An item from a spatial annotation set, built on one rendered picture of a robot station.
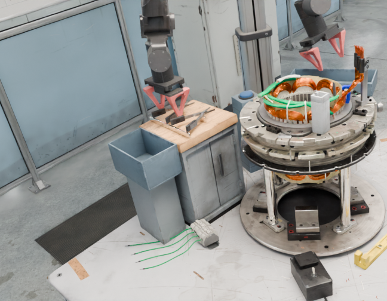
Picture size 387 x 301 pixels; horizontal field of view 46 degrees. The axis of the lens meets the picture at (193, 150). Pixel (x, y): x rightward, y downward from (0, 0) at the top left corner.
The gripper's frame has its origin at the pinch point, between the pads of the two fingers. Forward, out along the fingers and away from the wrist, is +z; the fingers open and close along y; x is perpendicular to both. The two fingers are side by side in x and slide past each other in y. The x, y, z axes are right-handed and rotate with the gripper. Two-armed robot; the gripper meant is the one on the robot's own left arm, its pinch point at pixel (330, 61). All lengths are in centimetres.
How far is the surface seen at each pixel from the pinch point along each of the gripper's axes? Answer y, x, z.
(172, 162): -56, -3, -1
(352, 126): -22.8, -29.3, 7.0
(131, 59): 7, 230, -23
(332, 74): 2.7, 5.4, 5.5
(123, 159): -66, 3, -8
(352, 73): 5.9, 1.0, 7.0
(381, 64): 200, 213, 88
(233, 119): -35.5, -0.3, -1.5
